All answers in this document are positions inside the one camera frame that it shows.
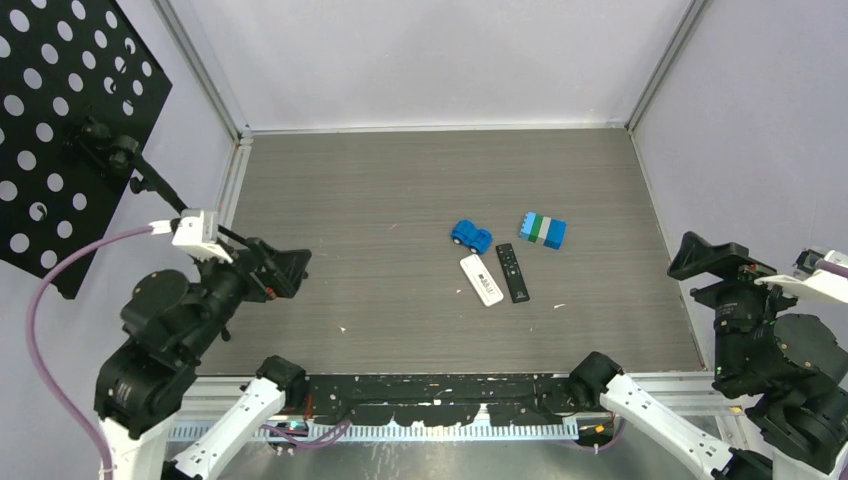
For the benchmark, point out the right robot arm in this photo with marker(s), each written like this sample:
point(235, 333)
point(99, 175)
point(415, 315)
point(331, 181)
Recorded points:
point(780, 372)

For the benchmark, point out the black remote control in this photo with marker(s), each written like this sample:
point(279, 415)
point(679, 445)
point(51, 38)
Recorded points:
point(512, 273)

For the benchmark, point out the black tripod stand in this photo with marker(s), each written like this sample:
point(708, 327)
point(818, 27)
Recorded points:
point(146, 172)

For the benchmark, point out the blue green brick block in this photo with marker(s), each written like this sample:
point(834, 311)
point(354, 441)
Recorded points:
point(543, 230)

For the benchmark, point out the blue toy car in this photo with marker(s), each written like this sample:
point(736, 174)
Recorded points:
point(477, 240)

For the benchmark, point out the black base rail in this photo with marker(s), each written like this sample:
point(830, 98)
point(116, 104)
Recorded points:
point(442, 400)

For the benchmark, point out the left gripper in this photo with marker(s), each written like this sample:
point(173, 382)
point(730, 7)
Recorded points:
point(284, 272)

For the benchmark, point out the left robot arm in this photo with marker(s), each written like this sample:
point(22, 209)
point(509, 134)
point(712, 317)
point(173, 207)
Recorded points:
point(171, 322)

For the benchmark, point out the black perforated board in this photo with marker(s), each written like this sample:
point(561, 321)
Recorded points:
point(75, 76)

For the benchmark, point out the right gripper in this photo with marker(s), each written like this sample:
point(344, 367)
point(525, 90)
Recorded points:
point(693, 251)

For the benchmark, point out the white air conditioner remote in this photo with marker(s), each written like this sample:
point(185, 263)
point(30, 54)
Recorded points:
point(481, 280)

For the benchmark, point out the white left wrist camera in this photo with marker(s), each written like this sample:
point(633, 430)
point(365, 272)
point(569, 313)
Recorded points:
point(195, 232)

